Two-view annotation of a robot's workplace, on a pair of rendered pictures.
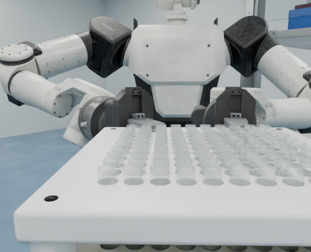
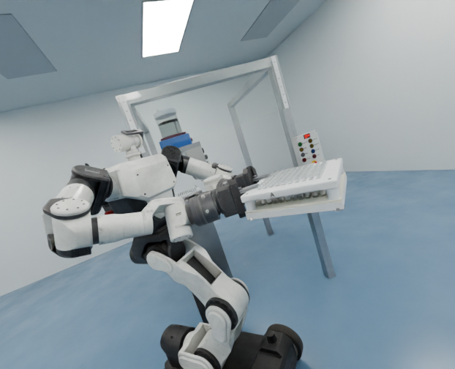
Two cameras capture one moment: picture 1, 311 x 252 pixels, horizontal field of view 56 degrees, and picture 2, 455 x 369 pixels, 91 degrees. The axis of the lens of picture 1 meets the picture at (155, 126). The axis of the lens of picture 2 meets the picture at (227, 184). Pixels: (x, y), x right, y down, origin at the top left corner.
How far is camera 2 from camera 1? 0.61 m
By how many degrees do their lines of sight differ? 58
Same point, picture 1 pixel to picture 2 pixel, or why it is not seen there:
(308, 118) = not seen: hidden behind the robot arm
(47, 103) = (147, 225)
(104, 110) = (218, 196)
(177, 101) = not seen: hidden behind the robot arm
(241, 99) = (251, 170)
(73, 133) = (185, 228)
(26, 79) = (113, 218)
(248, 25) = (170, 151)
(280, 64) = (199, 165)
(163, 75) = (153, 190)
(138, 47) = (129, 178)
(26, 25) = not seen: outside the picture
